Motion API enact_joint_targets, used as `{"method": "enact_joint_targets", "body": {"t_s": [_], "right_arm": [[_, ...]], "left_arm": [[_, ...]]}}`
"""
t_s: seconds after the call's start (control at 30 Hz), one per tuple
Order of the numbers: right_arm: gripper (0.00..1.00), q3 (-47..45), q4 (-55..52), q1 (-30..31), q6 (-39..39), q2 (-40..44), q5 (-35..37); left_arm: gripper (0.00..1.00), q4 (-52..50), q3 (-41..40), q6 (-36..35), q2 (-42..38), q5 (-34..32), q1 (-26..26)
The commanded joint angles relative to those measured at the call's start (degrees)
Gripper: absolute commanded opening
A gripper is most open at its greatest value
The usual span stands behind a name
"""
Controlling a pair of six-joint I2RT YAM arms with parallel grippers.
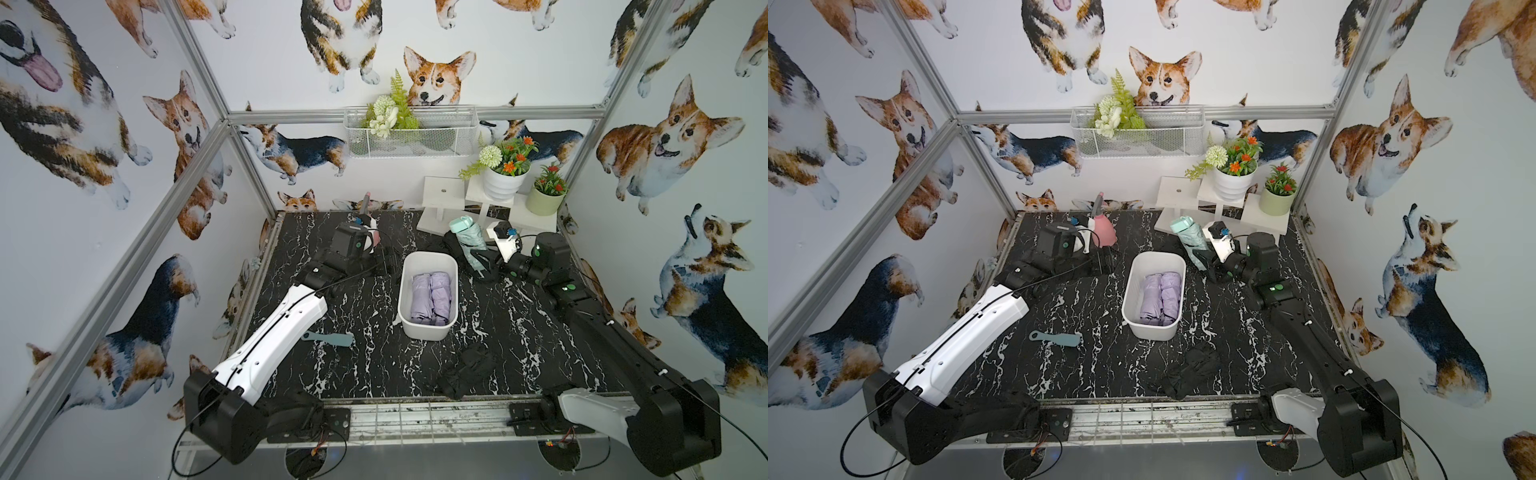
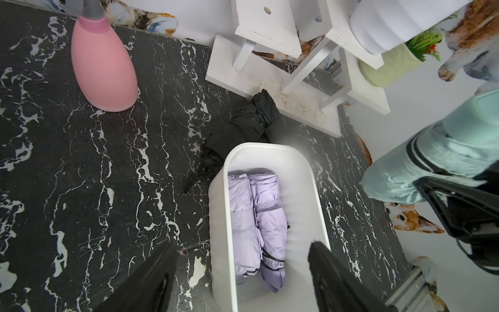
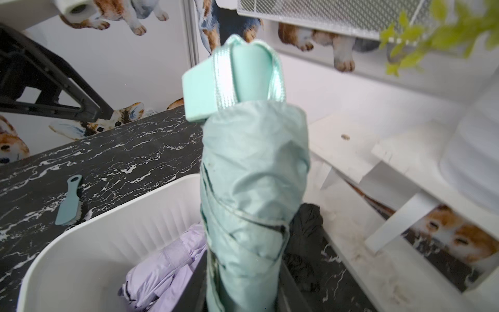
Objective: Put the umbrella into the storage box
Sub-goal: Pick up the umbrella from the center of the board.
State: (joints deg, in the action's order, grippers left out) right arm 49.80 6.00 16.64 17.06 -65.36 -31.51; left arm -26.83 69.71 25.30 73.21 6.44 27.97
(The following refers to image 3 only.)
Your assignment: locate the mint green umbrella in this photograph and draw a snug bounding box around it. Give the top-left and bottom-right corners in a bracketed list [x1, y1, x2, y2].
[183, 35, 310, 311]

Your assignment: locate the white wire wall basket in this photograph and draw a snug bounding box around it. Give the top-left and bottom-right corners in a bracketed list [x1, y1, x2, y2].
[237, 0, 432, 40]

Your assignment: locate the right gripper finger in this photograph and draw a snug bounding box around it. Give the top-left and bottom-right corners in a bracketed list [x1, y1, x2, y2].
[172, 251, 208, 312]

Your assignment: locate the white pot flower plant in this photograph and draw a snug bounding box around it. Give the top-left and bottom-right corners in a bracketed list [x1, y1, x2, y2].
[379, 1, 498, 213]

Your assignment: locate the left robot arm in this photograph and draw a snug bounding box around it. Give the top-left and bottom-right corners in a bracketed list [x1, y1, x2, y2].
[1, 23, 114, 122]

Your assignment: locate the white wooden plant stand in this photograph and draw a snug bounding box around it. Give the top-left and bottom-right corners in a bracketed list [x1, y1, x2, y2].
[305, 114, 498, 311]

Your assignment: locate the black umbrella back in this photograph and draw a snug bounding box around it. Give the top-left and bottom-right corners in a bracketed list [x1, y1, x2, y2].
[283, 204, 323, 293]

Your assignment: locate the teal handled brush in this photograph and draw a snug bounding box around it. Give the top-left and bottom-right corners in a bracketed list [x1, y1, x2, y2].
[55, 174, 83, 226]

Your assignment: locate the white plastic storage box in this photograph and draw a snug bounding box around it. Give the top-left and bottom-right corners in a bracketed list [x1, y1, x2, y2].
[16, 174, 201, 311]

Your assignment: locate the lilac umbrella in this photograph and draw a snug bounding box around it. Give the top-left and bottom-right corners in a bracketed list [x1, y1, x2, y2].
[118, 223, 207, 311]

